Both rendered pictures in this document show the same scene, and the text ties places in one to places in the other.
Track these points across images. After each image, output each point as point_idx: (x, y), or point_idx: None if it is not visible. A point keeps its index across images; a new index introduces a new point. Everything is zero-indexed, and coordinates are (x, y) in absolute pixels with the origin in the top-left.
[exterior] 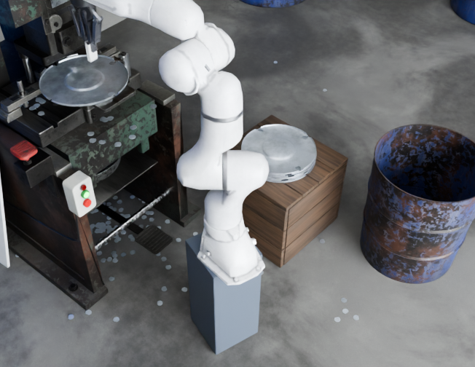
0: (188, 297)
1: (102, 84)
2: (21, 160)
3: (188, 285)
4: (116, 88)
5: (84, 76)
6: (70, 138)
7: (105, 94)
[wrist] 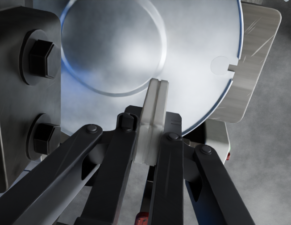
0: (284, 23)
1: (168, 38)
2: (145, 207)
3: (278, 9)
4: (218, 36)
5: (105, 40)
6: None
7: (205, 73)
